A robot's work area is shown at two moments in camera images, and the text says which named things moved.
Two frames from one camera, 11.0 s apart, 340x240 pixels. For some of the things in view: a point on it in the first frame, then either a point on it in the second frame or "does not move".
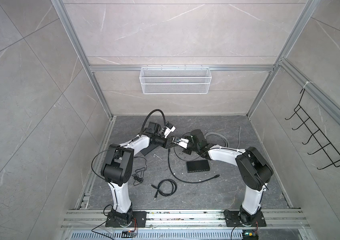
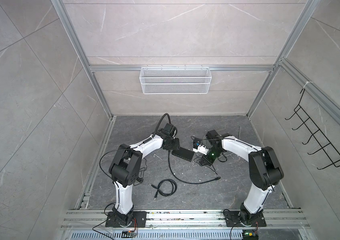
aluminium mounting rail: [184, 219] does not move
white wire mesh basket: [175, 80] does not move
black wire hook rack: [334, 157] does not move
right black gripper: [187, 151] -> [207, 161]
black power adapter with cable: [198, 137] -> [213, 137]
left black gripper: [168, 145] does not move
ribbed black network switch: [197, 166] -> [184, 153]
